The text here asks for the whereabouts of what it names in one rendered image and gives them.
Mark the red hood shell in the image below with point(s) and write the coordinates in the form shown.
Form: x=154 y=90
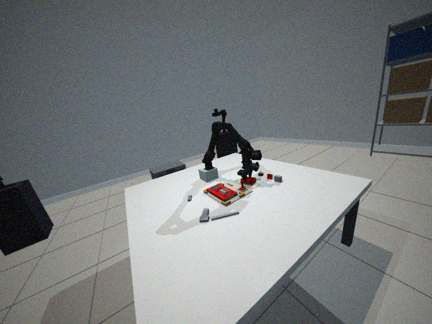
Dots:
x=250 y=180

